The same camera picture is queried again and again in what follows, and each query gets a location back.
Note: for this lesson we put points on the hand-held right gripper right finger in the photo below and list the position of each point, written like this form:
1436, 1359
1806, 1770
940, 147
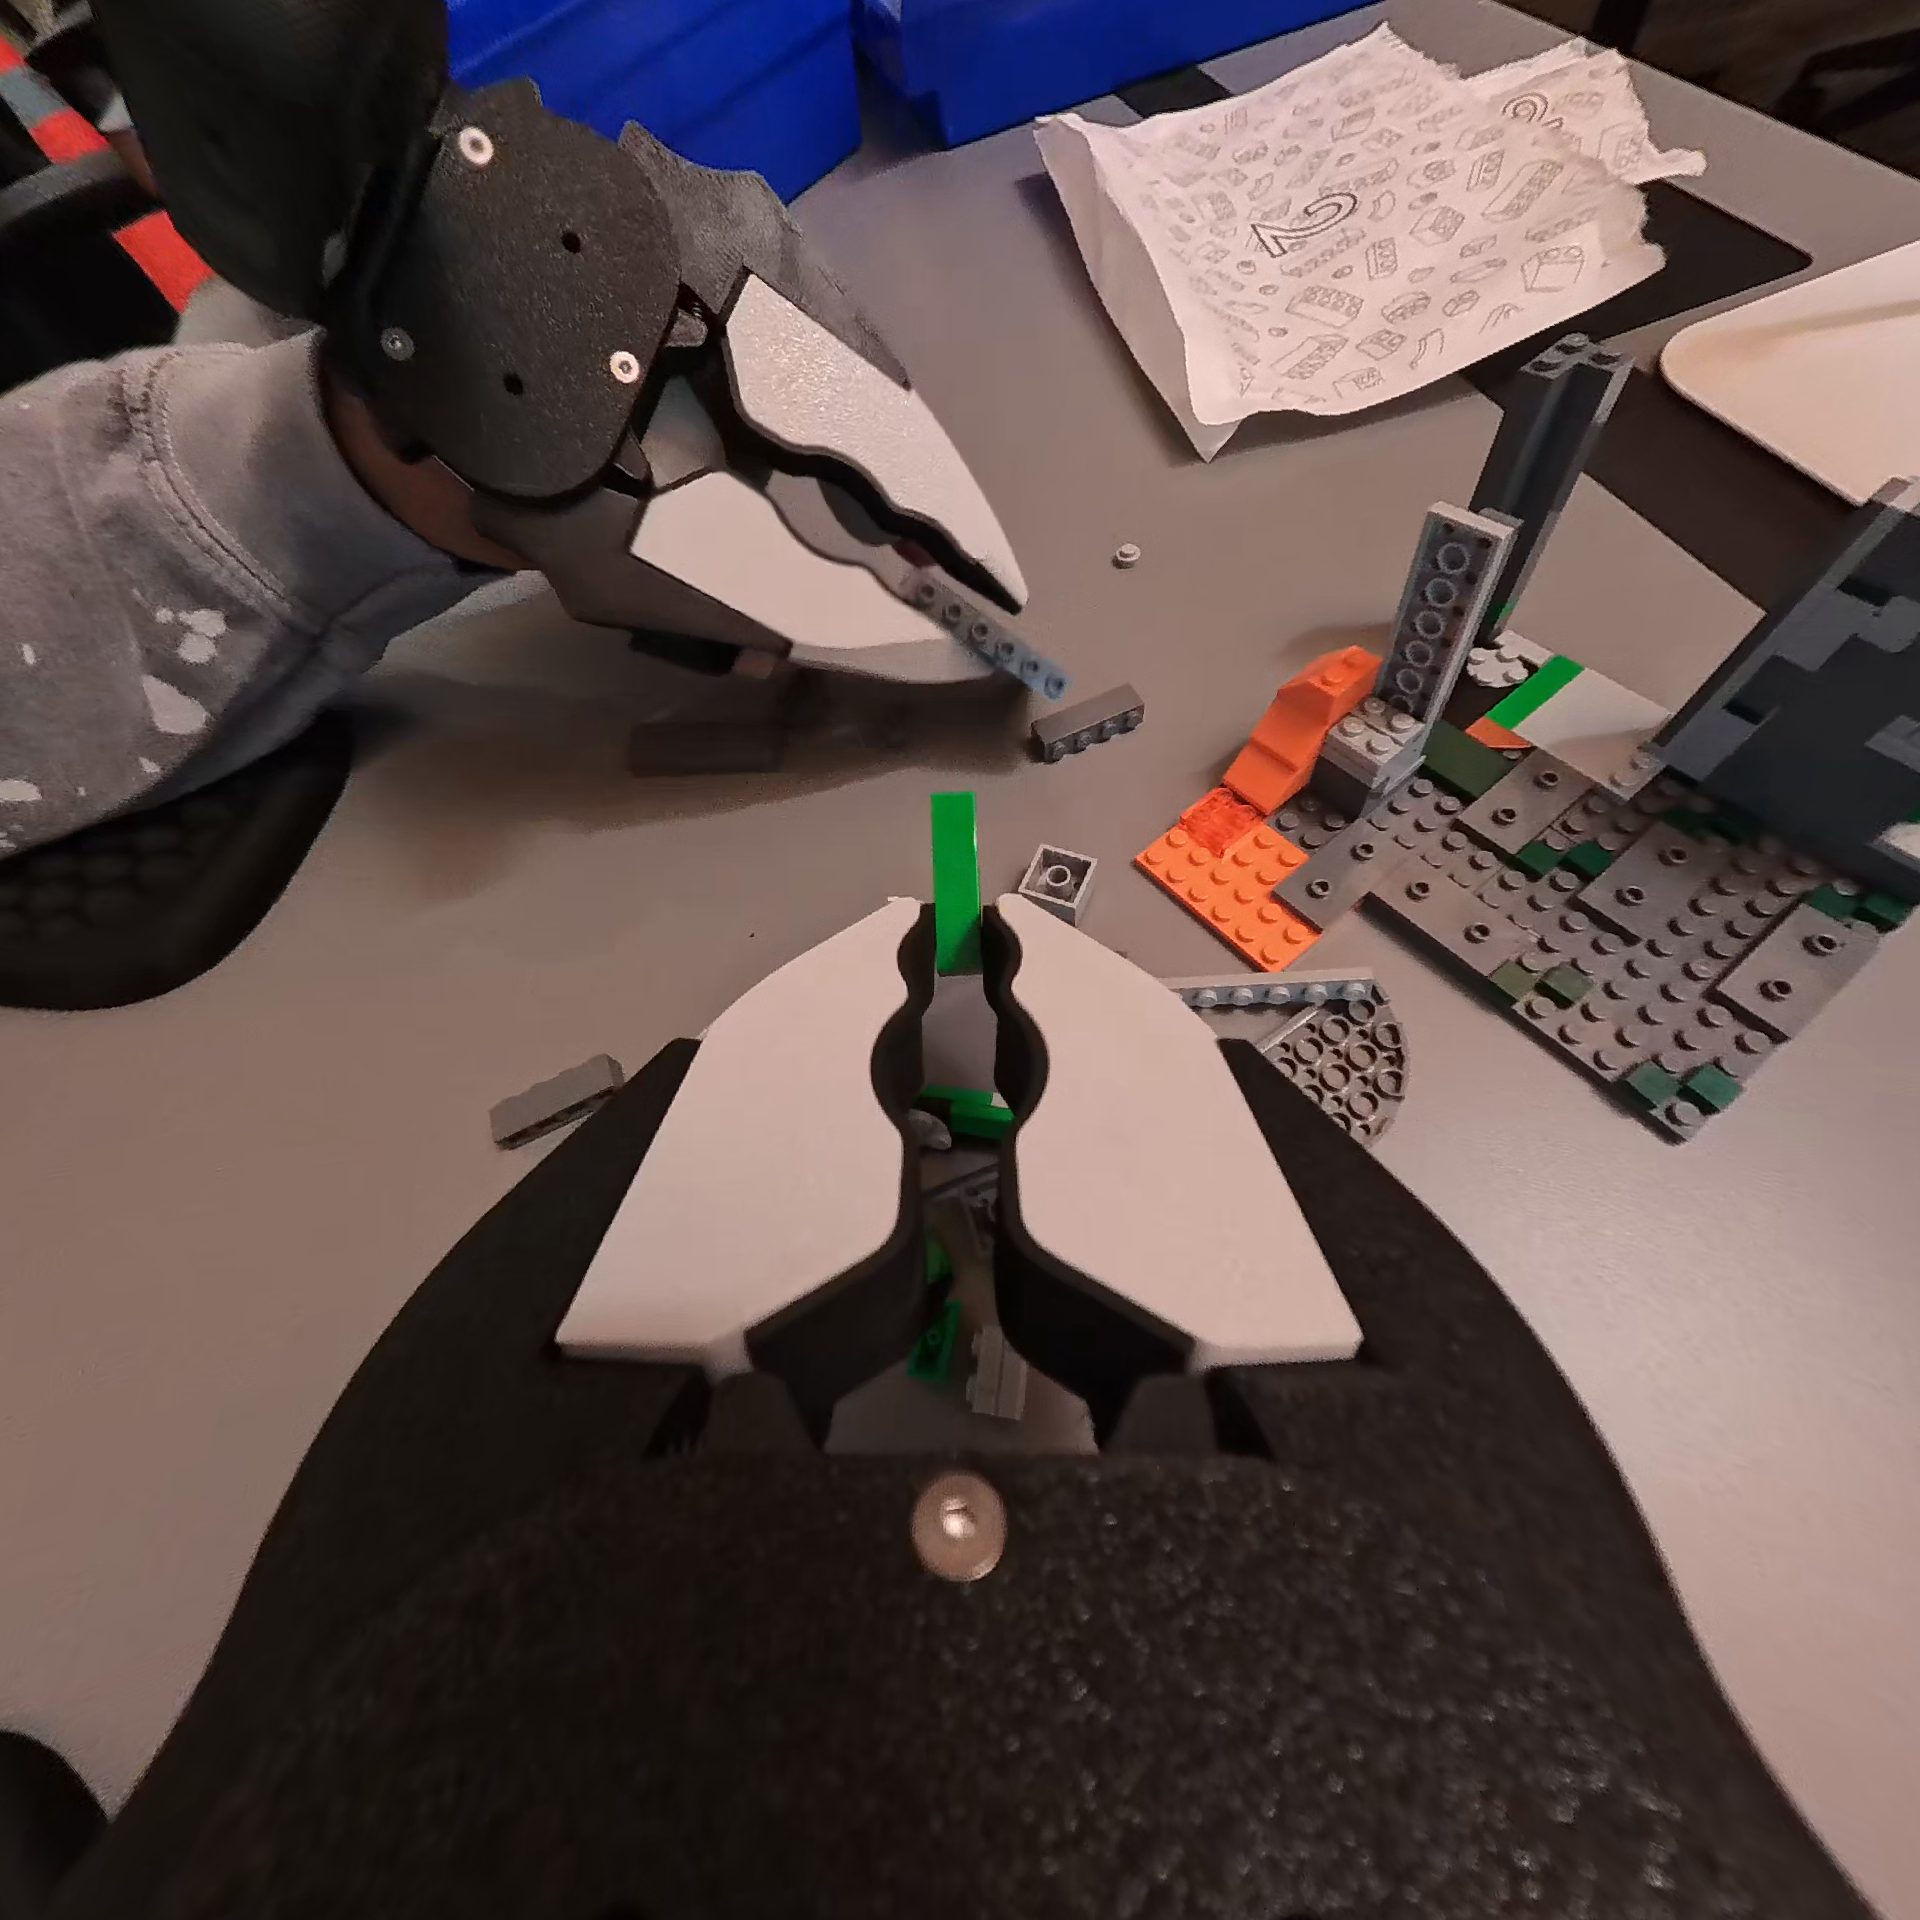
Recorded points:
1172, 1184

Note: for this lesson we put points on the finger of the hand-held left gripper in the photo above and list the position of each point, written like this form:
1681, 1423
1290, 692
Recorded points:
885, 422
764, 580

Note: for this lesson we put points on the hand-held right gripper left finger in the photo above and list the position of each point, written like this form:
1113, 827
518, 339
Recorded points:
751, 1184

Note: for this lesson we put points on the green tile dark lego panel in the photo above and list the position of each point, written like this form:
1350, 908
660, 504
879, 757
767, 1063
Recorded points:
975, 1115

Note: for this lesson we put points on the green lego corner plate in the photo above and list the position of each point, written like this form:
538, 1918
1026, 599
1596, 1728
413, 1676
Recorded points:
933, 1341

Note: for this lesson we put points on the dark grey studded lego plate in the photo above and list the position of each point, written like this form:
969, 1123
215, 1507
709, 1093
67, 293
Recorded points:
1005, 645

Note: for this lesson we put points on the light grey lego brick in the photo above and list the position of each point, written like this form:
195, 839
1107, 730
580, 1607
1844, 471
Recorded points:
996, 1372

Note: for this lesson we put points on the dark grey square lego brick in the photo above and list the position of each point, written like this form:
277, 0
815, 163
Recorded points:
1060, 885

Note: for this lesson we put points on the blue plastic bin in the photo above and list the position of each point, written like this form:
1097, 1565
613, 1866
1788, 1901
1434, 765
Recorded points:
1081, 53
675, 77

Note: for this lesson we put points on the torn printed paper bag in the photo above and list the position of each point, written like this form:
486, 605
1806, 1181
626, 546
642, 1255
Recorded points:
1350, 242

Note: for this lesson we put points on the grey green lego building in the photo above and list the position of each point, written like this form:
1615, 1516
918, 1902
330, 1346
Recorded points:
1622, 902

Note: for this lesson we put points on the person's left forearm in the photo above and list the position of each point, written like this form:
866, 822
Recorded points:
166, 570

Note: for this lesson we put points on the person's left hand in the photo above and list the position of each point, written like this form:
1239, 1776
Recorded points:
413, 495

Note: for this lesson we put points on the orange grey striped cloth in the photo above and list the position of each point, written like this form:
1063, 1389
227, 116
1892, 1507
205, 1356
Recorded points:
143, 242

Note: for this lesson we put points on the white book stand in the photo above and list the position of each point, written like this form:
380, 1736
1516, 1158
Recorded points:
1815, 370

